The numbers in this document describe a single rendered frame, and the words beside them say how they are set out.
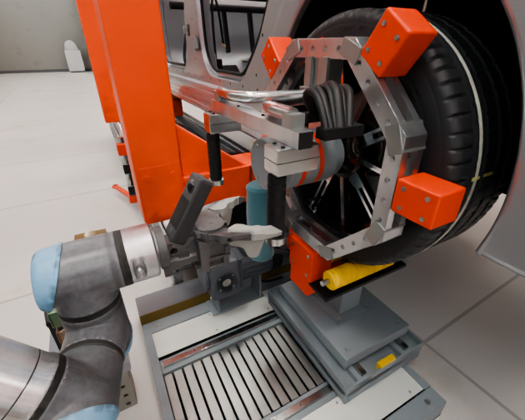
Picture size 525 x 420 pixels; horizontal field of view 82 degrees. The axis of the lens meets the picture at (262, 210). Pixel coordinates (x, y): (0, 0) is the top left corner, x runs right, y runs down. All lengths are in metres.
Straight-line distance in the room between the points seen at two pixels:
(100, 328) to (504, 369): 1.45
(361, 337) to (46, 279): 0.96
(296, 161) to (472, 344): 1.29
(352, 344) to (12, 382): 0.93
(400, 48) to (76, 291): 0.63
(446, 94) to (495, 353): 1.22
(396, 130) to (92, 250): 0.54
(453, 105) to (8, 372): 0.74
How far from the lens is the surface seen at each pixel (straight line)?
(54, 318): 0.73
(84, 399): 0.48
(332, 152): 0.78
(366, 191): 0.84
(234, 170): 1.22
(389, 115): 0.63
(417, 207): 0.62
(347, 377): 1.17
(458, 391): 1.47
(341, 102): 0.58
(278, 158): 0.53
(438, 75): 0.68
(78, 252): 0.50
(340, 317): 1.20
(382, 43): 0.65
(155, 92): 1.07
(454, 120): 0.67
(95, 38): 2.98
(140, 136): 1.09
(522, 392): 1.59
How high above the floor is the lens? 1.10
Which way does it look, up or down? 28 degrees down
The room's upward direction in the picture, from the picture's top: straight up
